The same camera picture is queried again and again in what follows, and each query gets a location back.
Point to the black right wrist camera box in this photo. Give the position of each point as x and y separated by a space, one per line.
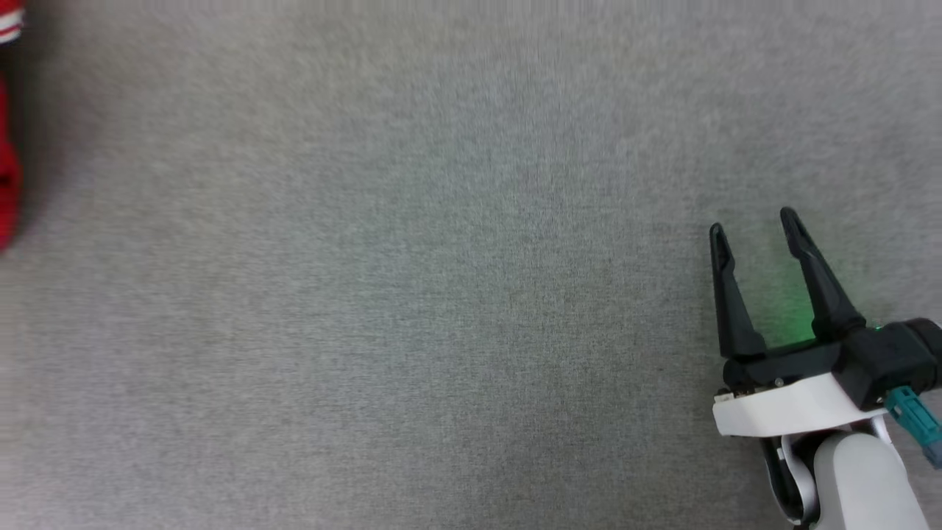
890 361

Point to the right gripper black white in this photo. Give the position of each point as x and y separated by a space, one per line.
787 405

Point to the red and white shirt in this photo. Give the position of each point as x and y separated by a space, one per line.
6 184

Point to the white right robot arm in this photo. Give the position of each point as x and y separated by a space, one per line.
861 482

